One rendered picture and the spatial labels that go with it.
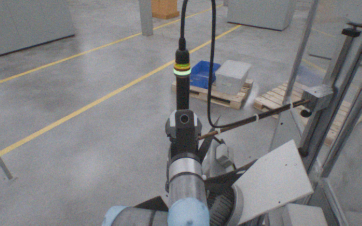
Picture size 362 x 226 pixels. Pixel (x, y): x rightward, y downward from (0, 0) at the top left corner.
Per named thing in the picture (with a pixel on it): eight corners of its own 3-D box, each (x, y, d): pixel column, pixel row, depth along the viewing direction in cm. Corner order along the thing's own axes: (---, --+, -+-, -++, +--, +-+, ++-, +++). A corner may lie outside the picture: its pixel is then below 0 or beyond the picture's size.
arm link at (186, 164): (168, 171, 48) (207, 170, 48) (168, 155, 52) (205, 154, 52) (169, 194, 52) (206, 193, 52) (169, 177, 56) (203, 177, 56)
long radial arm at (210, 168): (226, 190, 112) (209, 178, 109) (215, 196, 116) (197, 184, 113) (225, 148, 136) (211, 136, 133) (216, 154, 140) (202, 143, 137)
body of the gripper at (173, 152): (170, 147, 66) (169, 182, 56) (169, 123, 62) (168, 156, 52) (196, 146, 67) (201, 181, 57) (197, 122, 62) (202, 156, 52)
